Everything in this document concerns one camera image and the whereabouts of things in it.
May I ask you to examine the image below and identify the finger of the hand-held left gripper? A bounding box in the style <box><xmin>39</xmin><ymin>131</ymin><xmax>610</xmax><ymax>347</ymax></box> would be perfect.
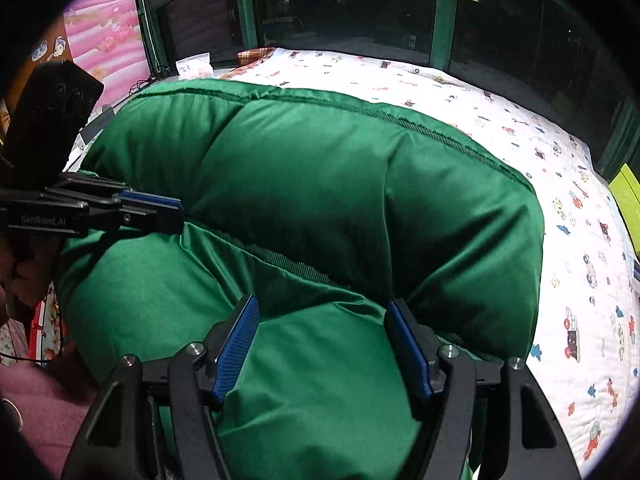
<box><xmin>82</xmin><ymin>202</ymin><xmax>186</xmax><ymax>236</ymax></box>
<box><xmin>50</xmin><ymin>174</ymin><xmax>185</xmax><ymax>212</ymax></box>

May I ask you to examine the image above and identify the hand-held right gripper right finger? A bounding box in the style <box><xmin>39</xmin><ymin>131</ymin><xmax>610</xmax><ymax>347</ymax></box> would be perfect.
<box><xmin>384</xmin><ymin>298</ymin><xmax>583</xmax><ymax>480</ymax></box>

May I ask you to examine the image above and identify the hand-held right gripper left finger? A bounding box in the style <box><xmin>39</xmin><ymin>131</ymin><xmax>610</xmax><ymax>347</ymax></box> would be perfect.
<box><xmin>60</xmin><ymin>294</ymin><xmax>261</xmax><ymax>480</ymax></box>

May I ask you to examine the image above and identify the green puffer jacket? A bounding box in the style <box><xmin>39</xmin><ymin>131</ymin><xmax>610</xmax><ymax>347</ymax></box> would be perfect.
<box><xmin>52</xmin><ymin>77</ymin><xmax>546</xmax><ymax>480</ymax></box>

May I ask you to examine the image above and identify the person's left hand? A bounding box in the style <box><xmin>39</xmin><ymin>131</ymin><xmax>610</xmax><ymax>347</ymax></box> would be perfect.
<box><xmin>0</xmin><ymin>237</ymin><xmax>58</xmax><ymax>323</ymax></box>

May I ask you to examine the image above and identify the pink patterned curtain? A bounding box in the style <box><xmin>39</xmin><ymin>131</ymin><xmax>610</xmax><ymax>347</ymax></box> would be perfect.
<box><xmin>64</xmin><ymin>0</ymin><xmax>151</xmax><ymax>108</ymax></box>

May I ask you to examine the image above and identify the white plastic bag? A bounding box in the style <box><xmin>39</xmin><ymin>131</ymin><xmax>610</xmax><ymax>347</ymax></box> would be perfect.
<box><xmin>175</xmin><ymin>54</ymin><xmax>213</xmax><ymax>77</ymax></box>

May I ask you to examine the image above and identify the red printed cloth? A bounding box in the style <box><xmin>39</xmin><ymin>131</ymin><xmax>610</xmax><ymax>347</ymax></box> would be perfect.
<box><xmin>27</xmin><ymin>282</ymin><xmax>68</xmax><ymax>363</ymax></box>

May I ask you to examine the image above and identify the orange plaid cloth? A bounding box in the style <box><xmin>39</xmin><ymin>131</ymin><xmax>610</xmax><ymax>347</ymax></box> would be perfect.
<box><xmin>236</xmin><ymin>47</ymin><xmax>278</xmax><ymax>67</ymax></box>

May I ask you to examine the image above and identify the pink clothing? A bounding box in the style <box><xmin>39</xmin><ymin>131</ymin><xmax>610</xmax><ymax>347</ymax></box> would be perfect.
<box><xmin>0</xmin><ymin>360</ymin><xmax>103</xmax><ymax>480</ymax></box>

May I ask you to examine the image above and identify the white printed bed quilt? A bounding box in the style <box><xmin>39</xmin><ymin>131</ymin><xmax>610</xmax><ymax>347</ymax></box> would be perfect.
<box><xmin>65</xmin><ymin>47</ymin><xmax>640</xmax><ymax>466</ymax></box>

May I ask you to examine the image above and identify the lime green box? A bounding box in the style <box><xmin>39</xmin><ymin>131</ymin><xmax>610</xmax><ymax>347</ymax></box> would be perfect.
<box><xmin>609</xmin><ymin>162</ymin><xmax>640</xmax><ymax>256</ymax></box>

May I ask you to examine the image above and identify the cartoon wall sticker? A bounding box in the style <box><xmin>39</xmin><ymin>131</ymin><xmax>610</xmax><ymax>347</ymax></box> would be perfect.
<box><xmin>29</xmin><ymin>35</ymin><xmax>69</xmax><ymax>64</ymax></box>

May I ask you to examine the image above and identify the thin black cable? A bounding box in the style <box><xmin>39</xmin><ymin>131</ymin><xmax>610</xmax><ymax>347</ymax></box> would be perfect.
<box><xmin>131</xmin><ymin>71</ymin><xmax>168</xmax><ymax>95</ymax></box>

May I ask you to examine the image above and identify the green window frame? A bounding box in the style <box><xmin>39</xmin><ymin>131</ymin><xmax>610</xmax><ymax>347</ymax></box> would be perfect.
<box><xmin>132</xmin><ymin>0</ymin><xmax>640</xmax><ymax>176</ymax></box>

